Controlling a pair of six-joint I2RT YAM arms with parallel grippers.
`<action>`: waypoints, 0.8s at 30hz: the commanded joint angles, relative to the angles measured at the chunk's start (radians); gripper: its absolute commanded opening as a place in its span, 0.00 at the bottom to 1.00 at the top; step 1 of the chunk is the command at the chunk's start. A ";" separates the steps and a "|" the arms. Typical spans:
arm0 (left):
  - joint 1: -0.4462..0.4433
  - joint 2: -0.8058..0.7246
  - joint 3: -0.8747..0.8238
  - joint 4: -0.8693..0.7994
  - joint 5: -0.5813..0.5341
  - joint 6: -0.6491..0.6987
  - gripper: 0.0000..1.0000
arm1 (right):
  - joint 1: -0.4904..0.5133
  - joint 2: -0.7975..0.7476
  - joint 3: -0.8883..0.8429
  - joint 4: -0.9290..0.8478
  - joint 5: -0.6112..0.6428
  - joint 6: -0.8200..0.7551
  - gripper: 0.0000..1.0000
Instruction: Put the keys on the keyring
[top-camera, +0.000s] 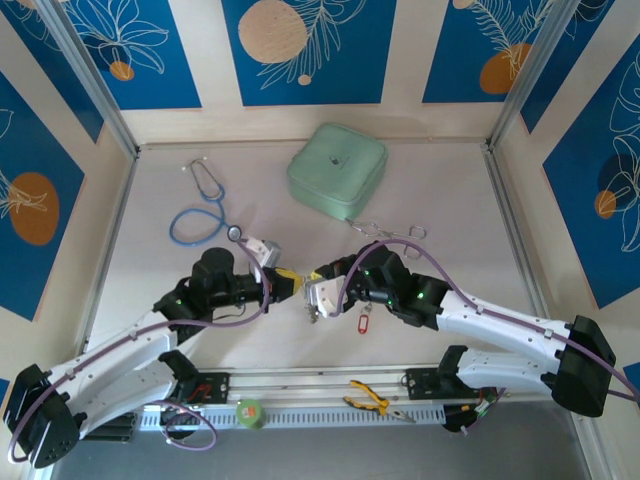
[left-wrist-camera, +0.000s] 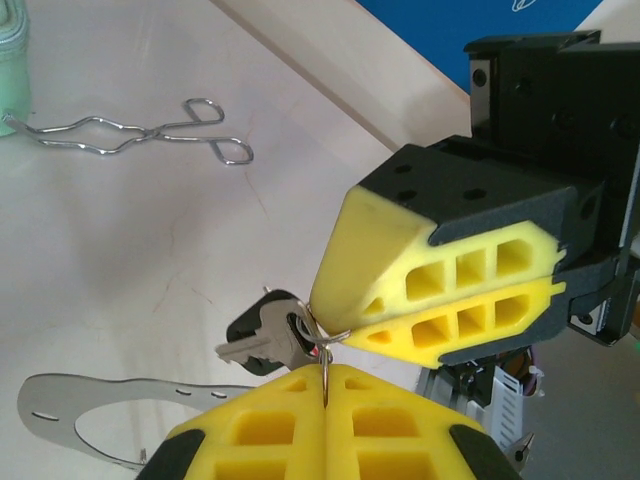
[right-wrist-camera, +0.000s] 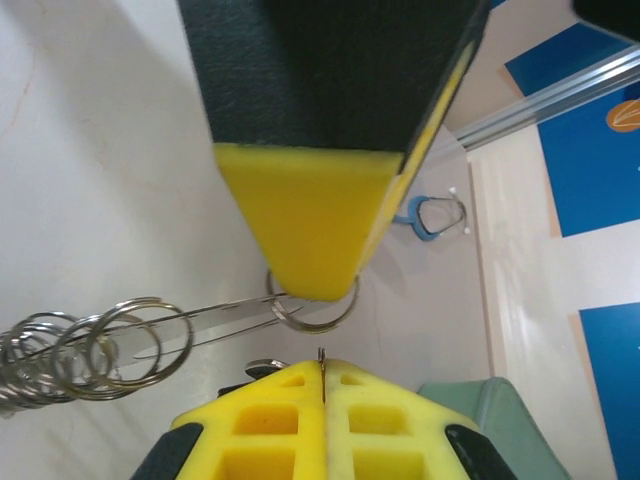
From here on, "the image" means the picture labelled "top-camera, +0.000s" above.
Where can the metal keyring with key bunch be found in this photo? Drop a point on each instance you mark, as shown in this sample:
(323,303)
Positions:
(314,315)

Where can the key with red tag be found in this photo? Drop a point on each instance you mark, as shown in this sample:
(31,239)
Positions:
(365,325)

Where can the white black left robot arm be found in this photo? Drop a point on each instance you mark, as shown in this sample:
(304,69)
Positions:
(115,365)

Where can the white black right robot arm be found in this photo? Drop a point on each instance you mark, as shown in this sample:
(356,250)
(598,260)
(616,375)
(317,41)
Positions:
(500,320)

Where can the blue stethoscope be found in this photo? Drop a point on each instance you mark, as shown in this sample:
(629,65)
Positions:
(234,232)

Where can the mint green zip pouch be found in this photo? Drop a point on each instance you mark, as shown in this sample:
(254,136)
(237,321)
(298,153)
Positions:
(335,170)

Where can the green tape roll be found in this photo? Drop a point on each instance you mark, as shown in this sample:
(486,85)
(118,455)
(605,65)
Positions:
(250,417)

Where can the black aluminium extrusion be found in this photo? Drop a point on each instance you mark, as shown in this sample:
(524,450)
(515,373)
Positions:
(117,430)

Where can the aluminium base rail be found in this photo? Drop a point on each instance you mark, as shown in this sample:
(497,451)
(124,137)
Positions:
(300,385)

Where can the aluminium table side rail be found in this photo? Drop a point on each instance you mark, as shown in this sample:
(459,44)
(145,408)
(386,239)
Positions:
(112,250)
(517,225)

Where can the aluminium frame post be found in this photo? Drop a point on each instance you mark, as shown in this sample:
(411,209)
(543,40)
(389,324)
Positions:
(91,75)
(531,75)

